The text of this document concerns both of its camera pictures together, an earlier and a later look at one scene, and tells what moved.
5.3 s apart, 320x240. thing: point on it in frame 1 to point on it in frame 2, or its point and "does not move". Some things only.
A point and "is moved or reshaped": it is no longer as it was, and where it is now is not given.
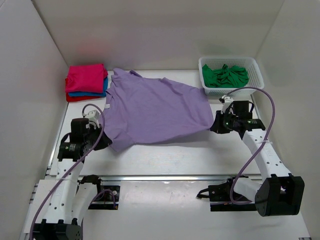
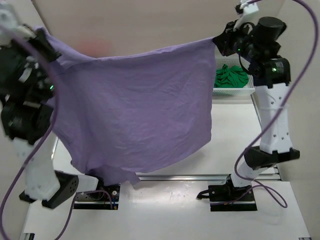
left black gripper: x=105 y=140 to x=39 y=29
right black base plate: x=219 y=196 does not move
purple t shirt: x=137 y=109 is moved or reshaped
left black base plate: x=105 y=201 does not move
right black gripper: x=217 y=127 to x=224 y=41
